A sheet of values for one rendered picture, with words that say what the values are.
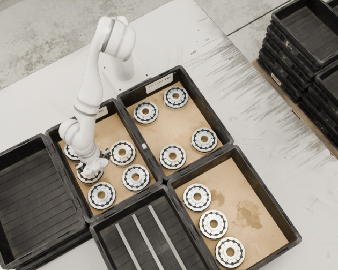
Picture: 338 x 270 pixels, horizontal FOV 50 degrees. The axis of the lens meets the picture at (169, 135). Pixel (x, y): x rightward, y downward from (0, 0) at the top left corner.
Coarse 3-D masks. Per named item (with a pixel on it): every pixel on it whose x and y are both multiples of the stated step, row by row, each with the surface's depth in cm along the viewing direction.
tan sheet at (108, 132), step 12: (108, 120) 150; (120, 120) 149; (96, 132) 148; (108, 132) 147; (120, 132) 147; (60, 144) 146; (108, 144) 145; (72, 168) 142; (108, 168) 141; (120, 168) 141; (108, 180) 139; (120, 180) 139; (84, 192) 138; (120, 192) 137; (132, 192) 137
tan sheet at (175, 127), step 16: (160, 96) 153; (144, 112) 151; (160, 112) 150; (176, 112) 150; (192, 112) 150; (144, 128) 148; (160, 128) 148; (176, 128) 147; (192, 128) 147; (208, 128) 147; (160, 144) 145; (176, 144) 145; (192, 160) 142
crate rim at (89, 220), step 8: (104, 104) 141; (120, 112) 140; (128, 120) 138; (56, 128) 138; (48, 136) 136; (136, 136) 136; (56, 152) 134; (144, 152) 133; (64, 168) 131; (152, 168) 130; (64, 176) 130; (160, 176) 129; (72, 184) 129; (152, 184) 128; (160, 184) 128; (72, 192) 128; (144, 192) 127; (128, 200) 126; (80, 208) 125; (112, 208) 126; (88, 216) 124; (96, 216) 124
